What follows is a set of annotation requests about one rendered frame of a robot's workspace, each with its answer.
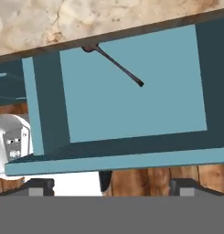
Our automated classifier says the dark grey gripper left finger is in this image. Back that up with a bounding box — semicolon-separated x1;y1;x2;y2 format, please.
0;177;56;197

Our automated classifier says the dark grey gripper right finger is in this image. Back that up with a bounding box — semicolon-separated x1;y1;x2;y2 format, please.
169;177;224;197

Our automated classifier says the blue open drawer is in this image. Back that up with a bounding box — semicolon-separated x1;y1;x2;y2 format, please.
4;16;224;177

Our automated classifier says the dark blue cabinet front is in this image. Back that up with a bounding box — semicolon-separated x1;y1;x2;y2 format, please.
0;58;28;108

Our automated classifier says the dark long-handled ladle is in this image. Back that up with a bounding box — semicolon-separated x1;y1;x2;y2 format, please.
81;43;145;89

